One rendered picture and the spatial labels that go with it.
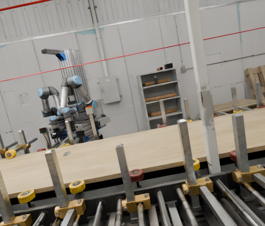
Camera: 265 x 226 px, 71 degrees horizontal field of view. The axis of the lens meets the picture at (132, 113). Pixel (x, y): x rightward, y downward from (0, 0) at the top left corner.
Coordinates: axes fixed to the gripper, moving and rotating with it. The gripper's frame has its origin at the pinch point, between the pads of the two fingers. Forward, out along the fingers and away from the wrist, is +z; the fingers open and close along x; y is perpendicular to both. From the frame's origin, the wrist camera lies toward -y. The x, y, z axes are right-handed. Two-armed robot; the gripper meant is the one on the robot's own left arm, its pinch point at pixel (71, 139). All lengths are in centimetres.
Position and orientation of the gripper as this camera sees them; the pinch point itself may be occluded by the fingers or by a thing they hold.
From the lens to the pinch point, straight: 220.9
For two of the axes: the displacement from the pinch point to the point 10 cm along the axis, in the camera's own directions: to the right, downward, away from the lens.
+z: 1.9, 9.7, 1.5
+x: -3.4, -0.7, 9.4
